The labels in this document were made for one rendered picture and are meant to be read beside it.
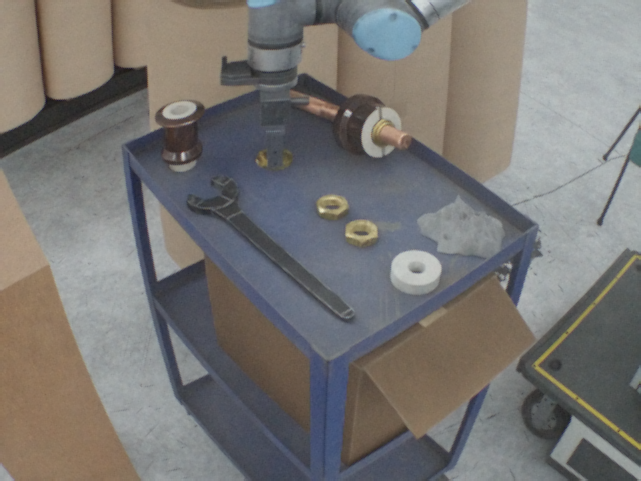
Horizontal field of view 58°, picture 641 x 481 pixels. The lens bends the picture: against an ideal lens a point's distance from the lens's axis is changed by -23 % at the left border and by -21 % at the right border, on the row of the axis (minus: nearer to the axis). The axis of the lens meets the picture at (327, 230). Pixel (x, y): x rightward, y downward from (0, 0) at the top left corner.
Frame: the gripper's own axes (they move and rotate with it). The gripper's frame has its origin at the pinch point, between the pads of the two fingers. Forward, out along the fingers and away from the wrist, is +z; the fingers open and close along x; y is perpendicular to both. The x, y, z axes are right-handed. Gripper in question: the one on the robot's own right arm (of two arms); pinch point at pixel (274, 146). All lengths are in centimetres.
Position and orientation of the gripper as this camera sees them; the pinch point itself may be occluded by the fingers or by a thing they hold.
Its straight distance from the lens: 122.8
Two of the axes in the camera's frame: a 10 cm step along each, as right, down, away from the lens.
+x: -1.0, -6.4, 7.6
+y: 9.9, -0.5, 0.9
